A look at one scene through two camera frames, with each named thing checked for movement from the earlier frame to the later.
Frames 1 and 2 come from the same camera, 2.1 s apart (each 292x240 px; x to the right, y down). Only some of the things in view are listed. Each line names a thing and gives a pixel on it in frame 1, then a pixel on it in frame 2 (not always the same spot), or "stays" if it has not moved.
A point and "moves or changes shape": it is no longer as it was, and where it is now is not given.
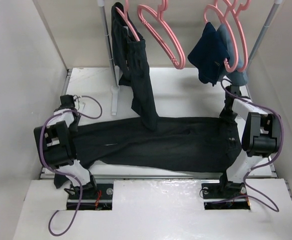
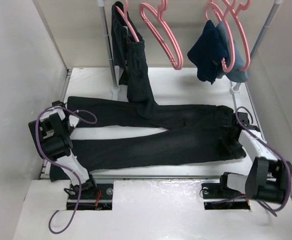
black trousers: [192, 144] moves or changes shape
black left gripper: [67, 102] to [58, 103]
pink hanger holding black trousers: [124, 15] stays
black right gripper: [224, 117] to [224, 140]
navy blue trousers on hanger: [208, 55] stays
